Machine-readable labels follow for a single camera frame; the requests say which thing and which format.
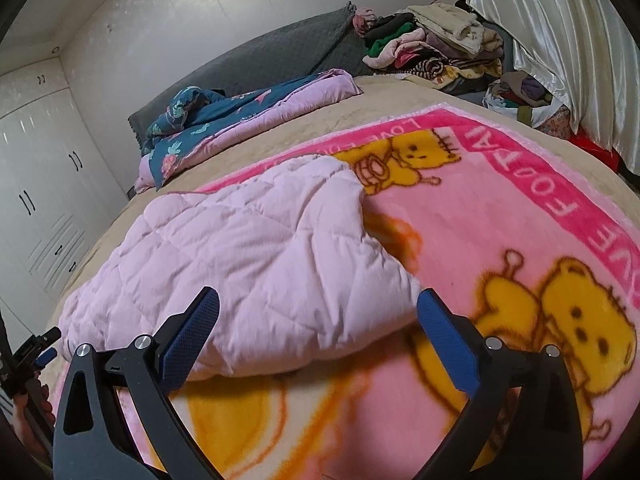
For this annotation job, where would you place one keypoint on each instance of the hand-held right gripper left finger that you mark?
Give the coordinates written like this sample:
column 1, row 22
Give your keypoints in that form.
column 192, row 340

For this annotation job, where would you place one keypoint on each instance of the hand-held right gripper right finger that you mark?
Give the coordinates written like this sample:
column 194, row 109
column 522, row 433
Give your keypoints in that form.
column 447, row 345

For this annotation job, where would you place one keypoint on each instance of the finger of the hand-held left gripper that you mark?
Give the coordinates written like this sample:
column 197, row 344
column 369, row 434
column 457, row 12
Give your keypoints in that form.
column 46, row 356
column 42, row 337

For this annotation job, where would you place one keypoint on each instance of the pink quilted jacket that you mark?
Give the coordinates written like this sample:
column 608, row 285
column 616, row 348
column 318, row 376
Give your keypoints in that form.
column 240, row 270

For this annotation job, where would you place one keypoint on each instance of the bag of clothes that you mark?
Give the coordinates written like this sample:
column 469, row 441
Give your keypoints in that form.
column 525, row 97

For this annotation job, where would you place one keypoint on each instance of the pile of mixed clothes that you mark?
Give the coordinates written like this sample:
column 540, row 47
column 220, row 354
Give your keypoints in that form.
column 440, row 45

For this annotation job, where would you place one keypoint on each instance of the person's left hand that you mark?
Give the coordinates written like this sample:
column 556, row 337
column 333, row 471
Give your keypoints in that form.
column 46, row 407

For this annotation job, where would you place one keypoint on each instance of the pink printed bear blanket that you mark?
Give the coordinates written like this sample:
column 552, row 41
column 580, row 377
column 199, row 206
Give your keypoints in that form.
column 465, row 240

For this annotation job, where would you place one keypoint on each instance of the white wardrobe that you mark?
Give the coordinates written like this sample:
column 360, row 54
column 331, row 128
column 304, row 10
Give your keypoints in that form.
column 45, row 170

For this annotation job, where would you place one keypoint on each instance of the beige bedspread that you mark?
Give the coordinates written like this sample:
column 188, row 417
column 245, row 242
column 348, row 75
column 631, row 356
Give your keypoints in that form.
column 280, row 130

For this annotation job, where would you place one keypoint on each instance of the blue floral pink quilt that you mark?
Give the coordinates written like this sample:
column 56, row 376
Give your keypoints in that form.
column 235, row 115

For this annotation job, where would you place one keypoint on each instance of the red cloth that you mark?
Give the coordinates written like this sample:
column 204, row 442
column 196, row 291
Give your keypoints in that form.
column 595, row 150

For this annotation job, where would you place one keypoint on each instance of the grey padded headboard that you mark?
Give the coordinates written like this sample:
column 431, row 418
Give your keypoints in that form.
column 280, row 50

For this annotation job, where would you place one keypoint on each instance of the white satin curtain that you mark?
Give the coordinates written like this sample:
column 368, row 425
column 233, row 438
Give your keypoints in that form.
column 565, row 35

